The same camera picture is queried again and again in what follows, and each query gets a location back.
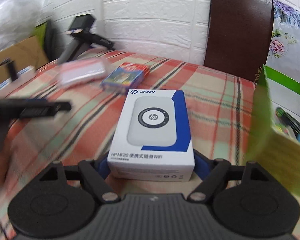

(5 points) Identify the white blue HP box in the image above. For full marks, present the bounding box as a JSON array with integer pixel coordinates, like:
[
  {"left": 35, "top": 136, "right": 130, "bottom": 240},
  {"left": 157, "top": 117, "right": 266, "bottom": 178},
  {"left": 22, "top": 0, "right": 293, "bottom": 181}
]
[{"left": 107, "top": 89, "right": 195, "bottom": 182}]

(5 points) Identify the pink pack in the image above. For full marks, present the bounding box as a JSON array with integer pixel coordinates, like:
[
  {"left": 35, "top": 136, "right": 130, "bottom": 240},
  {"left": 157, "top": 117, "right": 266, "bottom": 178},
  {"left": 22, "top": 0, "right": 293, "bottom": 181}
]
[{"left": 57, "top": 58, "right": 107, "bottom": 88}]

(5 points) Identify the red blue card box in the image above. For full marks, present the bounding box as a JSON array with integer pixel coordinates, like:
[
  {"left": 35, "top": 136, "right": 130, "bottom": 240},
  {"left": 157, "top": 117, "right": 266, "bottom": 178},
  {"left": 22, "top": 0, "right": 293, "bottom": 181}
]
[{"left": 101, "top": 62, "right": 150, "bottom": 94}]

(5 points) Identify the blue capped marker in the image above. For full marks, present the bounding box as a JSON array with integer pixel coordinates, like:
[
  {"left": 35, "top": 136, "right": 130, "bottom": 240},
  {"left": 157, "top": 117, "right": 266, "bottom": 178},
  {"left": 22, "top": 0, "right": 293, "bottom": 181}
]
[{"left": 275, "top": 107, "right": 300, "bottom": 142}]

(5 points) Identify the plaid red bed blanket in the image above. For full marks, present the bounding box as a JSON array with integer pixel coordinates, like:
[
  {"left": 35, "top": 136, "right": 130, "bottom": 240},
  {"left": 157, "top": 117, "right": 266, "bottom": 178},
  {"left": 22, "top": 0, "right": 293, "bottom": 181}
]
[{"left": 0, "top": 51, "right": 255, "bottom": 239}]

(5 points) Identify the brown cardboard box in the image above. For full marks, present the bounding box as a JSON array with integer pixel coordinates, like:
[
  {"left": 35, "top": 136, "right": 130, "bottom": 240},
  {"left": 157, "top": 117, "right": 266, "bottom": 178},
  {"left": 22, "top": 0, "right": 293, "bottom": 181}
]
[{"left": 0, "top": 36, "right": 49, "bottom": 72}]

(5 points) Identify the green cardboard box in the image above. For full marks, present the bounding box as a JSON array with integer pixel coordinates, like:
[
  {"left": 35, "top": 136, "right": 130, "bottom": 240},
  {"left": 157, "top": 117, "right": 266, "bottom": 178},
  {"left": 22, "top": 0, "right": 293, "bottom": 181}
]
[{"left": 244, "top": 66, "right": 300, "bottom": 196}]

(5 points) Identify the white plastic bag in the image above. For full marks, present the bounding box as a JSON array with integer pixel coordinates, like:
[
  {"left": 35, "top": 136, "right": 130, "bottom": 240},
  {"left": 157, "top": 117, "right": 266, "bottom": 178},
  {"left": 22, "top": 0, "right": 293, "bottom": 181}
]
[{"left": 0, "top": 0, "right": 41, "bottom": 51}]

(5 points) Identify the spare black handheld gripper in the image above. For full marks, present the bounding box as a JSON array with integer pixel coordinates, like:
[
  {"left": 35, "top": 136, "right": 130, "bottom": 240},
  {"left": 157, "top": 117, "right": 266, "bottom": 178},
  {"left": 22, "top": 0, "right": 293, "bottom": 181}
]
[{"left": 57, "top": 14, "right": 114, "bottom": 64}]

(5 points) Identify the floral white pillow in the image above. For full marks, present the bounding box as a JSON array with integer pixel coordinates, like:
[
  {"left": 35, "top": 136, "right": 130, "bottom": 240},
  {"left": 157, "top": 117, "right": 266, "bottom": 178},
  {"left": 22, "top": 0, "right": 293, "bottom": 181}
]
[{"left": 266, "top": 0, "right": 300, "bottom": 83}]

